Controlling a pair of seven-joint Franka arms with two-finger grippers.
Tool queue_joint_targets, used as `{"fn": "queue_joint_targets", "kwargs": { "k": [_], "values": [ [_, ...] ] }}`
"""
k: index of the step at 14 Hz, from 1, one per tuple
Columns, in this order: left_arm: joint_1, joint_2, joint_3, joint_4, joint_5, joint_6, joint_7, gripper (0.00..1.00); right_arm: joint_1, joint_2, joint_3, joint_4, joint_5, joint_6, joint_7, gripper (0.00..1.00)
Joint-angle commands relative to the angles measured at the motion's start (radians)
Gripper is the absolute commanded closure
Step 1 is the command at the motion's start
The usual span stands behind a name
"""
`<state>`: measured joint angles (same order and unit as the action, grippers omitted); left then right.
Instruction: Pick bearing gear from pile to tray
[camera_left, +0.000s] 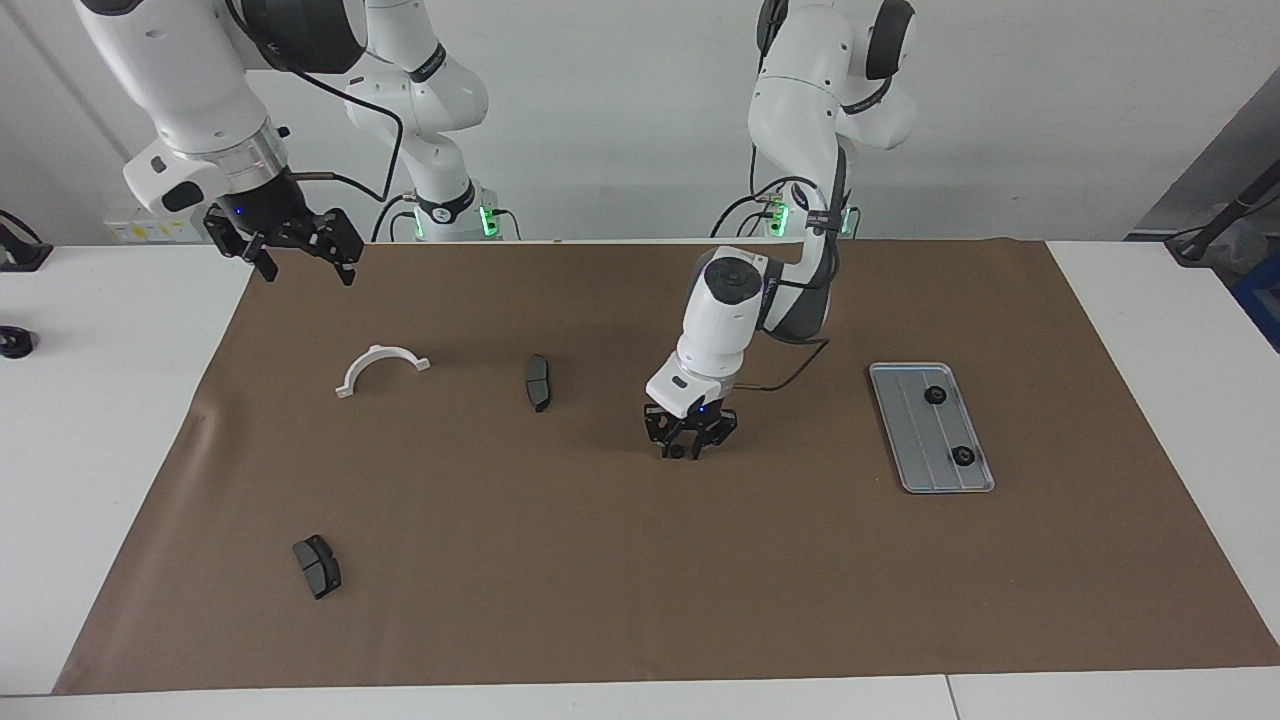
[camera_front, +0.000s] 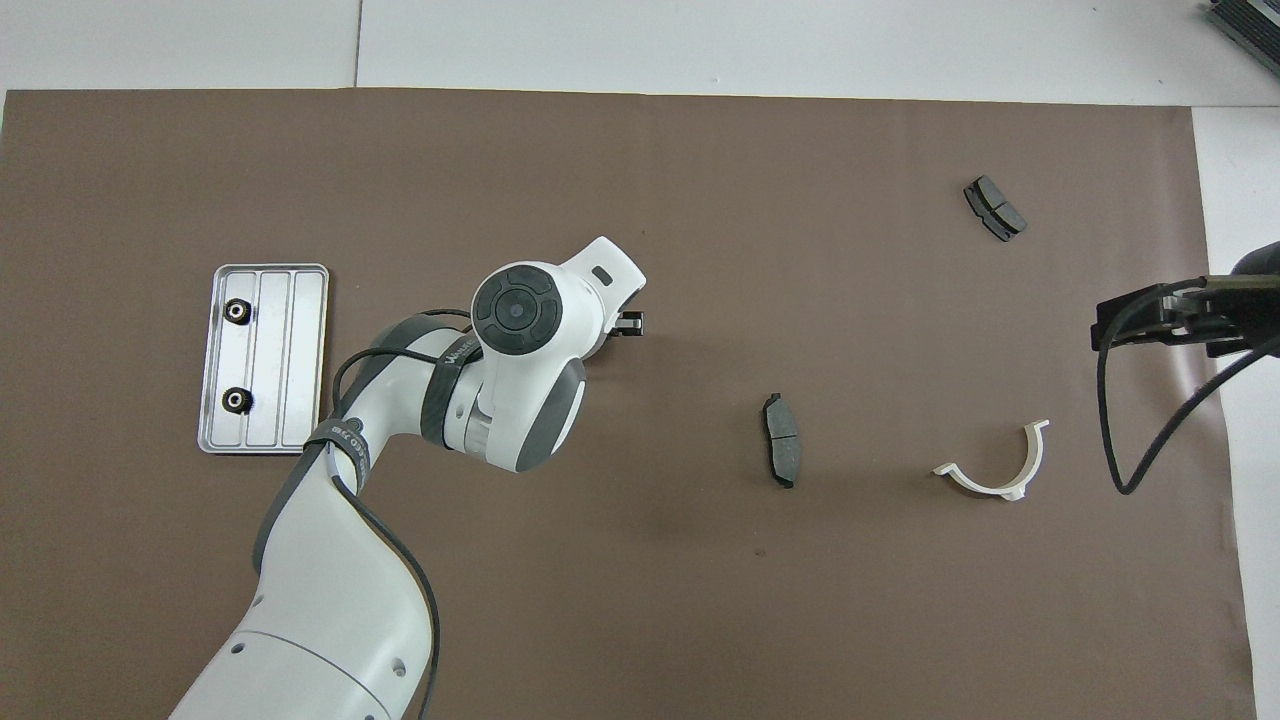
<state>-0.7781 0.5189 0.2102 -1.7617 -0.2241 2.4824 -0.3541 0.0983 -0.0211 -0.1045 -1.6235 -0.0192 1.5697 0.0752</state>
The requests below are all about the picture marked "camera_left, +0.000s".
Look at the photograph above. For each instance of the black round knob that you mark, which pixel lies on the black round knob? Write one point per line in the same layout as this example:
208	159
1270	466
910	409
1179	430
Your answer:
15	342

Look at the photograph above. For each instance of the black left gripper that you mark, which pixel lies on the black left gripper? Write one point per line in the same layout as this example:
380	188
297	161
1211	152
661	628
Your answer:
700	405

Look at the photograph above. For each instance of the single dark grey brake pad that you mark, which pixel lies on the single dark grey brake pad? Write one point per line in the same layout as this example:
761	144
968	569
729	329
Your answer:
538	382

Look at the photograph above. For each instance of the blue crate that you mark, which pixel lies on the blue crate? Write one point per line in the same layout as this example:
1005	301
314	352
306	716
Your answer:
1262	295

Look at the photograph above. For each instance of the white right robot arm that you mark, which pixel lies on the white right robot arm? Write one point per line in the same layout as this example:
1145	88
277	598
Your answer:
180	90

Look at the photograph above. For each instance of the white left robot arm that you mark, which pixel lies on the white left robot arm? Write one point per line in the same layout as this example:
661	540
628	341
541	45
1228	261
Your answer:
720	320

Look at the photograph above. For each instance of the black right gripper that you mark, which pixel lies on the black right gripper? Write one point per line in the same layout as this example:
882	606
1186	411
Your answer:
262	205

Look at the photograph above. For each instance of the stacked dark grey brake pads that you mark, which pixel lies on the stacked dark grey brake pads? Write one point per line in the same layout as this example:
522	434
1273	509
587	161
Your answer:
317	566

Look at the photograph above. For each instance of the white wall conduit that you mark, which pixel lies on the white wall conduit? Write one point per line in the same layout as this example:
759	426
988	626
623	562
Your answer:
59	60

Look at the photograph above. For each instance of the white wall socket box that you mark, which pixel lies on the white wall socket box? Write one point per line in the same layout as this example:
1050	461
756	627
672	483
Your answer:
150	232

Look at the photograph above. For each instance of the silver ribbed metal tray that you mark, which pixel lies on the silver ribbed metal tray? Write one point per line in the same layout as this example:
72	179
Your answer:
920	440

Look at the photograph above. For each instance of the brown paper table mat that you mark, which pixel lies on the brown paper table mat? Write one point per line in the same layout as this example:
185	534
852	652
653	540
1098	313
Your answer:
640	580

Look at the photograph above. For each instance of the black tripod stand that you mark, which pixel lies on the black tripod stand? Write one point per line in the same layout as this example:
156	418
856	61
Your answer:
1225	215

